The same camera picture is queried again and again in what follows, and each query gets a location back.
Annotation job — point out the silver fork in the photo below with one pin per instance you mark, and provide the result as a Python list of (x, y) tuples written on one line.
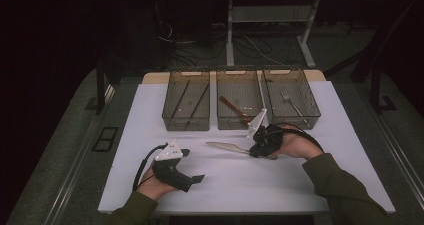
[(293, 106)]

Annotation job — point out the dark metal stand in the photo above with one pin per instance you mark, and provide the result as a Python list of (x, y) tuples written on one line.
[(376, 91), (100, 85)]

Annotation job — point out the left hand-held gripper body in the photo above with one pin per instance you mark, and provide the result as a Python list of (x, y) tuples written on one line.
[(170, 170)]

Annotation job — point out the person's right hand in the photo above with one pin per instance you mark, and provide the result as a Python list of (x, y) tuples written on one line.
[(298, 145)]

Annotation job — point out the person's left hand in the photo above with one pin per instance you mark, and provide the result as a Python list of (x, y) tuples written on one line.
[(153, 188)]

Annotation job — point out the white metal stand frame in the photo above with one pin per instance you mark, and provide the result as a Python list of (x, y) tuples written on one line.
[(230, 35)]

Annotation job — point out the brown wooden spoon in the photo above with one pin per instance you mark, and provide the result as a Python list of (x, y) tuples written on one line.
[(233, 107)]

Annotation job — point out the silver table knife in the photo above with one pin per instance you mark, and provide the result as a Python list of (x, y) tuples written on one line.
[(226, 146)]

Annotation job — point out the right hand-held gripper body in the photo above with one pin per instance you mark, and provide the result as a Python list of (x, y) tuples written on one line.
[(268, 138)]

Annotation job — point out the smoky clear plastic bin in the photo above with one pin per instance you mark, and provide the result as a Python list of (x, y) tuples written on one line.
[(300, 95), (186, 101), (239, 95)]

